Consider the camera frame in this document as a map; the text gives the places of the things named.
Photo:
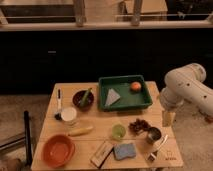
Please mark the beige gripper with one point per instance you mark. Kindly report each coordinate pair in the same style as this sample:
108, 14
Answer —
167, 118

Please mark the metal steel cup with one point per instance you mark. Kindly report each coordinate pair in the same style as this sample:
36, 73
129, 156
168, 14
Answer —
153, 135

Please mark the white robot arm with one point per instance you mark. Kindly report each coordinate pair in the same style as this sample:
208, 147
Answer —
186, 83

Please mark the green plastic tray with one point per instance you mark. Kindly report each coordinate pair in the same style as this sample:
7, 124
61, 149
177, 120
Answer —
129, 99

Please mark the brown dried food pile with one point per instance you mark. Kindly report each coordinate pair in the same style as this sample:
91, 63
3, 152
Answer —
140, 125

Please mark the orange fruit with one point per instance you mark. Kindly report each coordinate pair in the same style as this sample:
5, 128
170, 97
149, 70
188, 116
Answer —
135, 86

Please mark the green plastic cup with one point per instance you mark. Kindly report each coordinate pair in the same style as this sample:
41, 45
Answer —
118, 132

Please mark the blue sponge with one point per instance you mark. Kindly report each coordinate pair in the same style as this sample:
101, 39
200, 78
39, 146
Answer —
123, 151

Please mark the grey folded cloth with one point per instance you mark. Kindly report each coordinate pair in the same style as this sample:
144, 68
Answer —
112, 97

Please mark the wooden block box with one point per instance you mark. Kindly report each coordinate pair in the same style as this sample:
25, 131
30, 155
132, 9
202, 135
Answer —
101, 154

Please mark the green utensil in bowl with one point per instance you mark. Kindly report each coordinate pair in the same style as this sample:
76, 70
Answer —
84, 98

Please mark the dark brown bowl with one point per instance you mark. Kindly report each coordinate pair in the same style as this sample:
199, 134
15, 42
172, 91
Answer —
79, 96

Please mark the white cup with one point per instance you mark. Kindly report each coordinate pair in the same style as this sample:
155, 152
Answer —
69, 115

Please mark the small dark round object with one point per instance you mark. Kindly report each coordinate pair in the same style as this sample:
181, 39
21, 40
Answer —
58, 116

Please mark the black and white marker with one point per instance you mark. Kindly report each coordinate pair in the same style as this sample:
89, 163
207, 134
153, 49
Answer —
59, 104

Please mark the orange plastic bowl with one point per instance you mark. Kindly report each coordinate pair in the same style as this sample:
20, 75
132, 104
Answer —
58, 150

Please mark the black chair leg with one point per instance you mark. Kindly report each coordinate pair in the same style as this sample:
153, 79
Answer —
29, 158

